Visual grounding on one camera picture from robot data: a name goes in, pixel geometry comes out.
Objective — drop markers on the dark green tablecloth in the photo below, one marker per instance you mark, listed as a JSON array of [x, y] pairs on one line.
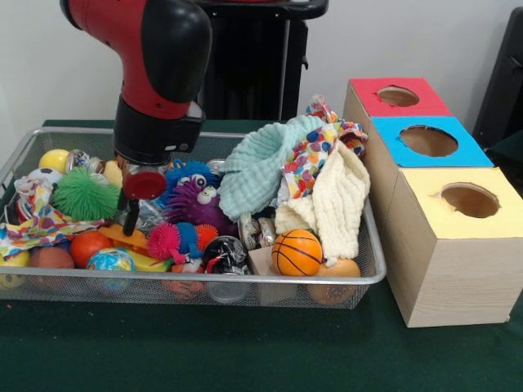
[[245, 347]]

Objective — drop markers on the wooden box with three holes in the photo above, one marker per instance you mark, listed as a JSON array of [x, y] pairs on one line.
[[461, 277]]

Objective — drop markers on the large green spiky ball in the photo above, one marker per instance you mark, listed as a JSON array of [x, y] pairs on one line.
[[83, 194]]

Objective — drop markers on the purple spiky monster toy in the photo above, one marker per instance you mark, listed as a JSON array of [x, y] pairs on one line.
[[192, 208]]

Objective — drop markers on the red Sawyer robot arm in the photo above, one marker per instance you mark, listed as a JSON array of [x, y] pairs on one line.
[[155, 61]]

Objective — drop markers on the blue spiky ball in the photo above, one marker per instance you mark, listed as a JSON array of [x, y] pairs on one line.
[[192, 169]]

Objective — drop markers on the multicolour spiky caterpillar toy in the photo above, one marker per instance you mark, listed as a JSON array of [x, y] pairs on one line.
[[180, 241]]

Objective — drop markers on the clear packet with coloured print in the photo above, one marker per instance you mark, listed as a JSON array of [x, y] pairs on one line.
[[151, 214]]

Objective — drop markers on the side table with green cloth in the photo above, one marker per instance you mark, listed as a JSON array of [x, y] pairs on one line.
[[510, 151]]

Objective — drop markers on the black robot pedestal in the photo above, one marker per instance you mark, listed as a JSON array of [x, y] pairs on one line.
[[261, 61]]

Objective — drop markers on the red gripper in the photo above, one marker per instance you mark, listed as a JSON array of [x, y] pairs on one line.
[[145, 185]]

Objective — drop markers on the cream muslin cloth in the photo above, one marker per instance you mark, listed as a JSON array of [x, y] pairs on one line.
[[339, 204]]

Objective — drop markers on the mint muslin cloth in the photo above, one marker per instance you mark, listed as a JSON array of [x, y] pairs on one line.
[[253, 179]]

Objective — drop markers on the shallow clear mesh bin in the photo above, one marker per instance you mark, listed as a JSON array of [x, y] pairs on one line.
[[365, 245]]

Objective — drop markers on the orange toy basketball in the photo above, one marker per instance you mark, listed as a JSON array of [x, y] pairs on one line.
[[297, 252]]

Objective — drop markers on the white colourful patterned cloth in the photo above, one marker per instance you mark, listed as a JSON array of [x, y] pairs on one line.
[[41, 226]]

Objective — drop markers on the colourful dotted cloth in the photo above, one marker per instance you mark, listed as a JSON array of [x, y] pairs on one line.
[[310, 167], [353, 136]]

